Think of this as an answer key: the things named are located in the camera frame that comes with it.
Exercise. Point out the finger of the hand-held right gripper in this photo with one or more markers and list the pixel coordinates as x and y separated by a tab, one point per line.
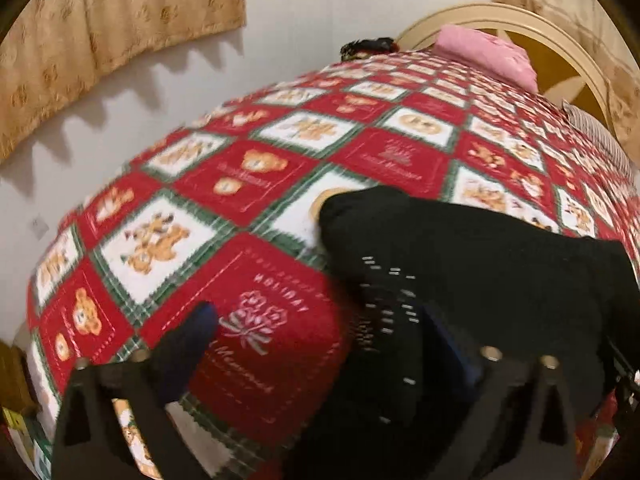
625	372

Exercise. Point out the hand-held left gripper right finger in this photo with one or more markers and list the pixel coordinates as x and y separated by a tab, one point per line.
500	400

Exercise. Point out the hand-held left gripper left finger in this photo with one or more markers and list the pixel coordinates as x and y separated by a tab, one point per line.
187	345

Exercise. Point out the black pants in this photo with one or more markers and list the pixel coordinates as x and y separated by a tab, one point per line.
475	270

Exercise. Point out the red teddy bear printed blanket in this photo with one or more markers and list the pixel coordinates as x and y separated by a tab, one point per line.
240	200

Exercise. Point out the striped pillow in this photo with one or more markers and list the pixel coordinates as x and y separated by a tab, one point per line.
605	140

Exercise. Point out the cream wooden headboard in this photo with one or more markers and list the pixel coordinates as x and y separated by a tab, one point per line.
575	55

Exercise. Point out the beige patterned curtain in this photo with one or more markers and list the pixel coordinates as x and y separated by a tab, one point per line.
590	5
100	25

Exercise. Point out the black object beside bed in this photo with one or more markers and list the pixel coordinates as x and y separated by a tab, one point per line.
367	47

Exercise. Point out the pink folded cloth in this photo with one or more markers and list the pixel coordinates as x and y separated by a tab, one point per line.
480	50

